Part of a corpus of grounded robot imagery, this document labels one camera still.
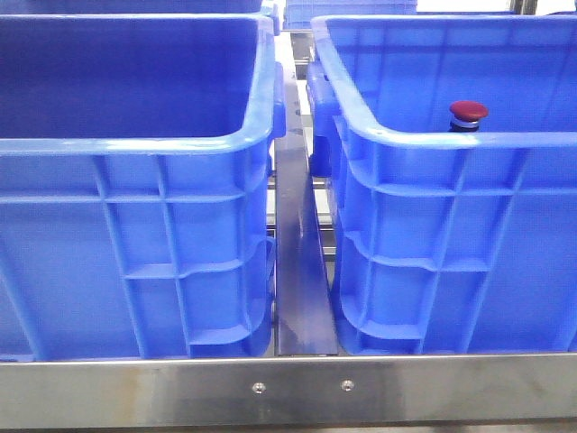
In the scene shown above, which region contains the red push button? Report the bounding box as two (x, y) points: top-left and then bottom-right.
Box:
(449, 100), (489, 133)

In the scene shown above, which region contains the steel centre divider bar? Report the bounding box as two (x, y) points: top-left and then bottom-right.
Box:
(274, 60), (338, 356)

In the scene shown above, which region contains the right blue plastic bin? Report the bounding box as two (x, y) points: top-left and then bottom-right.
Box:
(307, 14), (576, 355)

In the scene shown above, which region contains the blue plastic bin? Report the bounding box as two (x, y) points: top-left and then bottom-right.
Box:
(1, 14), (286, 362)
(307, 14), (576, 355)

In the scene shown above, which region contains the left blue plastic bin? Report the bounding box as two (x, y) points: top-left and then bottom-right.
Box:
(1, 14), (286, 362)

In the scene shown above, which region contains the back right blue bin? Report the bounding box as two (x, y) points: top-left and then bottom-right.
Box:
(283, 0), (417, 30)

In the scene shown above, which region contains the back left blue bin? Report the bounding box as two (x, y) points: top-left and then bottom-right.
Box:
(1, 0), (278, 17)

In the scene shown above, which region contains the steel front rail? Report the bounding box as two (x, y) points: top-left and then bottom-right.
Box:
(1, 354), (576, 429)

